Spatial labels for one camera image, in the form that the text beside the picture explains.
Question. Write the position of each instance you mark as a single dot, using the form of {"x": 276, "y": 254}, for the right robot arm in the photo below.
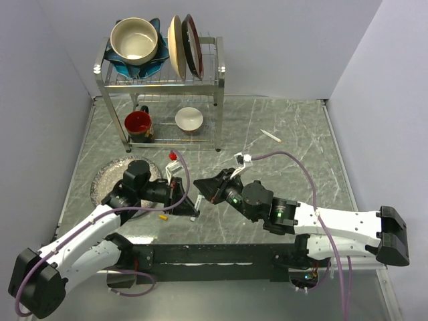
{"x": 381, "y": 234}

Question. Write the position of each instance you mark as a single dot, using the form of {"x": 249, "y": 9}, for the speckled grey plate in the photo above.
{"x": 112, "y": 172}

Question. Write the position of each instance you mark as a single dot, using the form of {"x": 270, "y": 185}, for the metal dish rack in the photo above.
{"x": 165, "y": 94}

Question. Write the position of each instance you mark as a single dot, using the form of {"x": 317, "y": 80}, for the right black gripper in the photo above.
{"x": 208, "y": 190}

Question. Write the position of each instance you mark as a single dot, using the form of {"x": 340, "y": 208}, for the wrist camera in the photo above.
{"x": 173, "y": 166}
{"x": 244, "y": 162}

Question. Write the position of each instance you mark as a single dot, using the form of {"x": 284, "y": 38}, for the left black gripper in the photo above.
{"x": 173, "y": 192}

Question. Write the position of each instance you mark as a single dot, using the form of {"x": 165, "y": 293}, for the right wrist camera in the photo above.
{"x": 244, "y": 162}

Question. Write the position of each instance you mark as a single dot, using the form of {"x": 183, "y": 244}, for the red and black mug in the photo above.
{"x": 139, "y": 126}

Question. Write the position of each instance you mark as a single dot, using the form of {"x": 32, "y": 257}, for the white pen green tip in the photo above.
{"x": 196, "y": 208}

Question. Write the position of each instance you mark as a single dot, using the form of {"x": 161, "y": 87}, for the blue scalloped dish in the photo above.
{"x": 145, "y": 70}

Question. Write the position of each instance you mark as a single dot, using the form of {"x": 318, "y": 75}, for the black red-rimmed plate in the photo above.
{"x": 192, "y": 47}

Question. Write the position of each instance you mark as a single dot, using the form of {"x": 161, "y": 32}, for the beige ceramic bowl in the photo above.
{"x": 135, "y": 40}

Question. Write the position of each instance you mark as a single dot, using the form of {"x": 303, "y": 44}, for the small white bowl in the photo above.
{"x": 189, "y": 119}

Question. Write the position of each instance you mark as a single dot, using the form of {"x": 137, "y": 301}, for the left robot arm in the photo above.
{"x": 41, "y": 279}

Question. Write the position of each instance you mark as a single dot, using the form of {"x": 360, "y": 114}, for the cream plate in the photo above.
{"x": 176, "y": 47}

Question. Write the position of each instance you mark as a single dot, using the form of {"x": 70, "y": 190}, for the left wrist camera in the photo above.
{"x": 173, "y": 166}

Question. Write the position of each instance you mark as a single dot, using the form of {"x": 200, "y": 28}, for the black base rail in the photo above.
{"x": 218, "y": 262}

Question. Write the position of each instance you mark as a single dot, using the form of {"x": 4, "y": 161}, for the white pen yellow tip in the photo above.
{"x": 271, "y": 136}

